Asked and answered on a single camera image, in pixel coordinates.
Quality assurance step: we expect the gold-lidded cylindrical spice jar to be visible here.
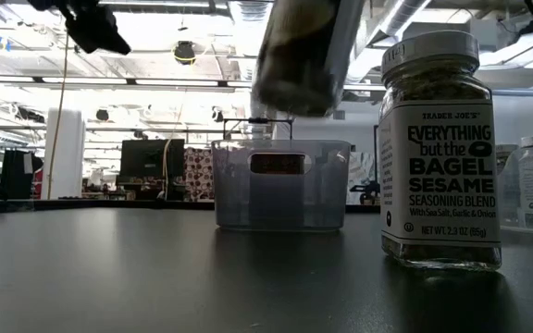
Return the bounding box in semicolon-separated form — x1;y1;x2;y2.
251;0;367;119

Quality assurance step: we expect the red-lidded smoked paprika tin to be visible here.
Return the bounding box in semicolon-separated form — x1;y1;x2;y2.
247;154;308;228

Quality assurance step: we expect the round black ceiling lamp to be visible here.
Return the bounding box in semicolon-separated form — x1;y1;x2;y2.
173;40;197;66

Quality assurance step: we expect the long ceiling light strip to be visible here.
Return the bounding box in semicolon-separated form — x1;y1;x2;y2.
0;75;388;93

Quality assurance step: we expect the white room pillar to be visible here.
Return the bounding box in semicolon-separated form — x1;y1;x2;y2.
40;109;86;201

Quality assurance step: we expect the black monitor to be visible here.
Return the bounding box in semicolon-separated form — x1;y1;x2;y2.
118;138;187;179

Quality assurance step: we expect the black equipment cabinet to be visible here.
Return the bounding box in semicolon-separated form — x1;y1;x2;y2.
0;148;44;201

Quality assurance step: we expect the dotted patterned panel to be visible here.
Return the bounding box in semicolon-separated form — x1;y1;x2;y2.
183;146;216;203

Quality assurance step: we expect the clear plastic bin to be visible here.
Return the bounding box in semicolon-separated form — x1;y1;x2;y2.
210;139;352;234
495;146;533;237

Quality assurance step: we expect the yellow hanging cable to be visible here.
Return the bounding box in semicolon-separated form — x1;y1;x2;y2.
161;87;189;198
46;34;71;200

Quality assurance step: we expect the silver ceiling duct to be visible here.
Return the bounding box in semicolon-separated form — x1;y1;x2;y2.
344;0;434;85
229;0;279;140

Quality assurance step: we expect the black aluminium table frame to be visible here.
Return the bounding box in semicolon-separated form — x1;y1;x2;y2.
0;198;381;216

